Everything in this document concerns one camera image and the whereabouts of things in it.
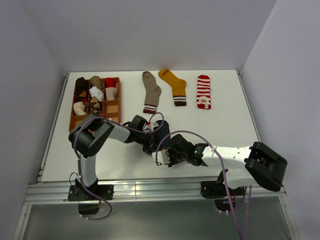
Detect rolled taupe socks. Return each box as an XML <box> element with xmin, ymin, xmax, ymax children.
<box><xmin>89</xmin><ymin>75</ymin><xmax>105</xmax><ymax>90</ymax></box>

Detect aluminium frame rail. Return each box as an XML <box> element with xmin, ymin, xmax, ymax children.
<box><xmin>23</xmin><ymin>174</ymin><xmax>287</xmax><ymax>206</ymax></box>

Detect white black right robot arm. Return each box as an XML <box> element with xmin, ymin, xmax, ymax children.
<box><xmin>168</xmin><ymin>134</ymin><xmax>288</xmax><ymax>195</ymax></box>

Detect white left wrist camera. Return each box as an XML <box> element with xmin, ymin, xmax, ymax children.
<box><xmin>143</xmin><ymin>122</ymin><xmax>155</xmax><ymax>132</ymax></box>

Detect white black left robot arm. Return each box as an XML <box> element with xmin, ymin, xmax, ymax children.
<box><xmin>68</xmin><ymin>113</ymin><xmax>165</xmax><ymax>200</ymax></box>

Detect mustard yellow sock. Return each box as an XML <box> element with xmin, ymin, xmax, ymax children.
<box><xmin>158</xmin><ymin>68</ymin><xmax>187</xmax><ymax>107</ymax></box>

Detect brown argyle sock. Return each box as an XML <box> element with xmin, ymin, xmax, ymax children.
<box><xmin>89</xmin><ymin>97</ymin><xmax>102</xmax><ymax>115</ymax></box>

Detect rolled red socks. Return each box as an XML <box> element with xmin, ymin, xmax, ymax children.
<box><xmin>103</xmin><ymin>77</ymin><xmax>119</xmax><ymax>89</ymax></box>

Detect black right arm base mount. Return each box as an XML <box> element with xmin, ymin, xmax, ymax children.
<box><xmin>200</xmin><ymin>181</ymin><xmax>247</xmax><ymax>213</ymax></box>

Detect red white striped sock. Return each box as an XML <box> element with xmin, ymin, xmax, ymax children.
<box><xmin>196</xmin><ymin>75</ymin><xmax>212</xmax><ymax>110</ymax></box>

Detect rolled dark argyle socks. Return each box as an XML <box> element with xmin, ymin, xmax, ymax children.
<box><xmin>73</xmin><ymin>77</ymin><xmax>90</xmax><ymax>103</ymax></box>

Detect taupe sock with striped cuff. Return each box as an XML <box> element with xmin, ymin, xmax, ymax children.
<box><xmin>142</xmin><ymin>71</ymin><xmax>162</xmax><ymax>114</ymax></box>

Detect rolled cream socks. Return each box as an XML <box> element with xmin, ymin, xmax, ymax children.
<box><xmin>105</xmin><ymin>87</ymin><xmax>118</xmax><ymax>101</ymax></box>

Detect navy blue sock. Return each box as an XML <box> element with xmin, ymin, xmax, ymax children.
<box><xmin>153</xmin><ymin>120</ymin><xmax>171</xmax><ymax>150</ymax></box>

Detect rolled white socks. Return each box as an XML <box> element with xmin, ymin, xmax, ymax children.
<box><xmin>89</xmin><ymin>86</ymin><xmax>104</xmax><ymax>102</ymax></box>

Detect wooden compartment tray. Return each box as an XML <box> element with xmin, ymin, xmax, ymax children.
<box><xmin>69</xmin><ymin>76</ymin><xmax>121</xmax><ymax>132</ymax></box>

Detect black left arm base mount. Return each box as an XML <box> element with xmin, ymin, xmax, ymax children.
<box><xmin>67</xmin><ymin>184</ymin><xmax>115</xmax><ymax>216</ymax></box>

